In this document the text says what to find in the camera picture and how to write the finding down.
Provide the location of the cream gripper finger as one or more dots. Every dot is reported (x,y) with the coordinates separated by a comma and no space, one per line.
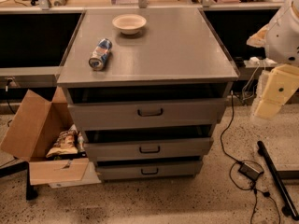
(258,39)
(274,90)

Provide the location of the grey drawer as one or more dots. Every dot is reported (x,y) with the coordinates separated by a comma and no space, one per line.
(151,170)
(151,149)
(148,114)

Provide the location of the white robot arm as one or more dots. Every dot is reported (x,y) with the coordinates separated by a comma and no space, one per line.
(280,40)

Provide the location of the grey top drawer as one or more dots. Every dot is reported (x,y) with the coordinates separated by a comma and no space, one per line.
(148,114)

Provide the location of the grey drawer cabinet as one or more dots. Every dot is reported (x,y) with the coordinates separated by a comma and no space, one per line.
(176,56)

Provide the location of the grey bottom drawer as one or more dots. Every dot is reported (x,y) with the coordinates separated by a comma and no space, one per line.
(151,170)

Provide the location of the white power strip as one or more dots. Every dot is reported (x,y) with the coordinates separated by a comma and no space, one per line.
(258,61)

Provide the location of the black power adapter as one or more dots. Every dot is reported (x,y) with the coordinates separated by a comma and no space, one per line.
(249,172)

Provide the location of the black metal bar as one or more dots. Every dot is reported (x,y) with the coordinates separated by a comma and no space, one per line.
(289,209)

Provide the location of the white bowl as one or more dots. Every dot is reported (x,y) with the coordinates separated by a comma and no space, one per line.
(129,24)

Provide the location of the blue soda can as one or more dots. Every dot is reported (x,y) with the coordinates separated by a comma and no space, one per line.
(100,54)

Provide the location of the chip bag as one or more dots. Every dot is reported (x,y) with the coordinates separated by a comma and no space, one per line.
(65,144)

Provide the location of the brown cardboard box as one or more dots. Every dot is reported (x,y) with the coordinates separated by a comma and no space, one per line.
(32,132)

